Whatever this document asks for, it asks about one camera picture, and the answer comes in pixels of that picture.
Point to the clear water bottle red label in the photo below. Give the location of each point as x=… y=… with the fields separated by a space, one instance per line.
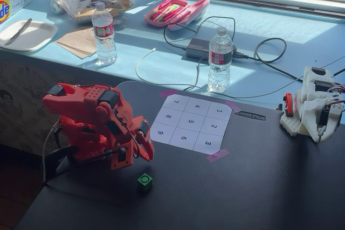
x=104 y=36
x=220 y=60

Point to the white numbered grid paper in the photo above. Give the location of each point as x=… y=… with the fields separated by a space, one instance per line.
x=190 y=122

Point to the black power adapter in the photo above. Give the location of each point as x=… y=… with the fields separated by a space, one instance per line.
x=198 y=47

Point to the brown paper napkins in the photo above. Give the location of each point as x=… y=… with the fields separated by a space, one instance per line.
x=78 y=42

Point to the red wrist camera mount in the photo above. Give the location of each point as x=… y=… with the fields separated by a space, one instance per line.
x=118 y=161

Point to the silver drink can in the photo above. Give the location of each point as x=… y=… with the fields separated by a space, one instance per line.
x=57 y=6

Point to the orange table clamp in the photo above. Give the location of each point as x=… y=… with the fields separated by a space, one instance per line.
x=289 y=103

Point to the grey patterned cloth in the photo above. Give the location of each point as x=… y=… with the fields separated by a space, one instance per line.
x=21 y=100

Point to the pink pencil case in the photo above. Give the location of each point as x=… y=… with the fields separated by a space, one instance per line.
x=175 y=15

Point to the silver plastic knife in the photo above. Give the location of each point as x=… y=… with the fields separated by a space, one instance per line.
x=19 y=31

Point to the pink pen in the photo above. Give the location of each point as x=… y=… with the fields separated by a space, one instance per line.
x=169 y=0

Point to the red robot arm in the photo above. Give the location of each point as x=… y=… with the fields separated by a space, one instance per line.
x=81 y=106

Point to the green cube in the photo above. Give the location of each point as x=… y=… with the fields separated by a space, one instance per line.
x=145 y=182

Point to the pink tape piece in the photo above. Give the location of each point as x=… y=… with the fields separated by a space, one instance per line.
x=217 y=156
x=167 y=93
x=233 y=106

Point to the white paper plate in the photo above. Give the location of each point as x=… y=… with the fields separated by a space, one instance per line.
x=32 y=36

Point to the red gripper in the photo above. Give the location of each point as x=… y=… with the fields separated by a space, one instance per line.
x=145 y=141

